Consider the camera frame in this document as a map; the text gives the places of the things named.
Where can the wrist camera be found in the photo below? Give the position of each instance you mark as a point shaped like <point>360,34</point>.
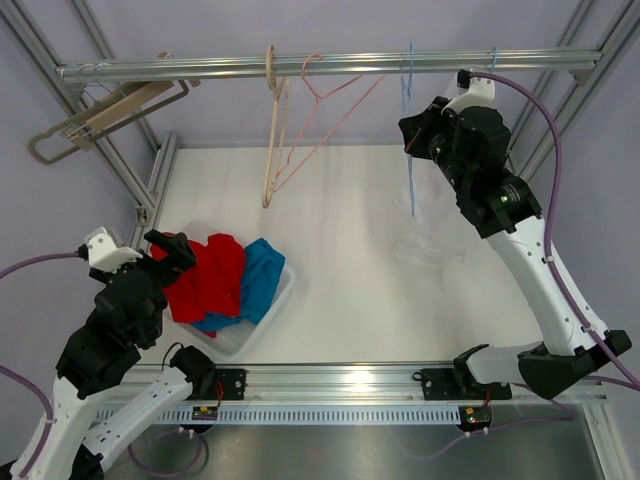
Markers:
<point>480,92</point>
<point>106,253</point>

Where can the white t shirt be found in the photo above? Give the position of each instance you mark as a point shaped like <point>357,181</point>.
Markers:
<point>434,234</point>

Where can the blue wire hanger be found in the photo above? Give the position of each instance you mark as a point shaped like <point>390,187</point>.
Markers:
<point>494,61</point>

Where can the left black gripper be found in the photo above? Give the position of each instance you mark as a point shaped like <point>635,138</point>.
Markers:
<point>180,255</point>

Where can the light blue hanger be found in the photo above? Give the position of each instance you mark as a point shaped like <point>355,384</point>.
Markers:
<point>407,92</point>

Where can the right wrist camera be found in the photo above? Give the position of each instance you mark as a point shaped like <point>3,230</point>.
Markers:
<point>480,92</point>

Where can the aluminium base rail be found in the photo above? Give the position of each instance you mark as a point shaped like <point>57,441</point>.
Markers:
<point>326,384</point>

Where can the pink hanger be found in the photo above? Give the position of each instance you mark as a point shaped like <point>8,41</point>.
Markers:
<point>285,173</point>

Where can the beige empty hanger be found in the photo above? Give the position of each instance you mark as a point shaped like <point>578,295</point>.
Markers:
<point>127,104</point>

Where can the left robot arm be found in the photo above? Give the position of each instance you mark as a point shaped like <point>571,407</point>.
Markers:
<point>127,319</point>

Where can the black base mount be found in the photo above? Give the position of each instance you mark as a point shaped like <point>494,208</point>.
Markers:
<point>440,384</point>
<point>227,384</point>

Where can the aluminium hanging rail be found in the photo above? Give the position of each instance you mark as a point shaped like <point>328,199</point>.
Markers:
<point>170,68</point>

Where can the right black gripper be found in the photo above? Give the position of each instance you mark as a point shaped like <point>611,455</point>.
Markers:
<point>418,129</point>

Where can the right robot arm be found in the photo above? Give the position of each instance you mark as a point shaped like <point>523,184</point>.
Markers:
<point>470,149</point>

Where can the beige plastic hanger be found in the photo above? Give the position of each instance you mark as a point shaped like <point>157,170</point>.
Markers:
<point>280,88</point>

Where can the white cable duct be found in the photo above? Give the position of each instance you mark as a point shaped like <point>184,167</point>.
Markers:
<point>350,415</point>

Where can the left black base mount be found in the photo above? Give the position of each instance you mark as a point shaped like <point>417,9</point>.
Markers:
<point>227,384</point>

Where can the blue t shirt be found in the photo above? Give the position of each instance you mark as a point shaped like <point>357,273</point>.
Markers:
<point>263,269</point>

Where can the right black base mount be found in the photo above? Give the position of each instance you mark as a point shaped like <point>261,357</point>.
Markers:
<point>440,384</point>

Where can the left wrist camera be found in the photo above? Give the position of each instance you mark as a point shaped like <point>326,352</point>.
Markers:
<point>106,253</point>

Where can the red t shirt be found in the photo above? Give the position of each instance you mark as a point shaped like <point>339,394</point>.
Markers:
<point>213,285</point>

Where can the right aluminium frame post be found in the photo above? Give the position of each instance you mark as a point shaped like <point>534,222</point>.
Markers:
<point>597,218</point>

